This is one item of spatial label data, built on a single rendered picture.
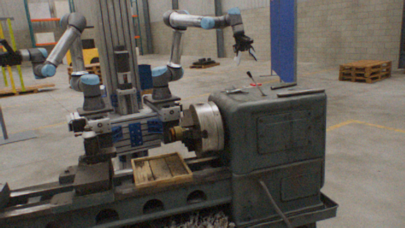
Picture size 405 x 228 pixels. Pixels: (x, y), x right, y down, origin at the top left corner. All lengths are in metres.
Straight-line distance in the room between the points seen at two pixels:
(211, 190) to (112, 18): 1.40
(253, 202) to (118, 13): 1.59
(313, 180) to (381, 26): 10.51
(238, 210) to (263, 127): 0.49
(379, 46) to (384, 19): 0.87
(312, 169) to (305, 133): 0.24
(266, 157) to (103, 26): 1.46
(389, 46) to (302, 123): 10.43
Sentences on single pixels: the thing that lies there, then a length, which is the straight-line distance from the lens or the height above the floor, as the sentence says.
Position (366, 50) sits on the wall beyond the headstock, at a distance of 12.57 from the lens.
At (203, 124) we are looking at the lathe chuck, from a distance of 1.69.
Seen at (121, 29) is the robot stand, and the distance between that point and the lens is 2.46.
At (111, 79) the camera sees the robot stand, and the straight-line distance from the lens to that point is 2.48.
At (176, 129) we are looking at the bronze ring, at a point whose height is 1.11.
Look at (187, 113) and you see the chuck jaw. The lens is 1.85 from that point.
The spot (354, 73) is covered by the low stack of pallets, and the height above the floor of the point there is 0.24.
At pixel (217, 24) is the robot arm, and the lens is 2.03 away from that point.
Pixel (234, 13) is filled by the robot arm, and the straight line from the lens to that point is 2.04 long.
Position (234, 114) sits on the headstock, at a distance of 1.65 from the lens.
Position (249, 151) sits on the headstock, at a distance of 1.74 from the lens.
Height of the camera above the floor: 1.65
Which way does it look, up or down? 14 degrees down
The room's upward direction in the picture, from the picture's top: 4 degrees counter-clockwise
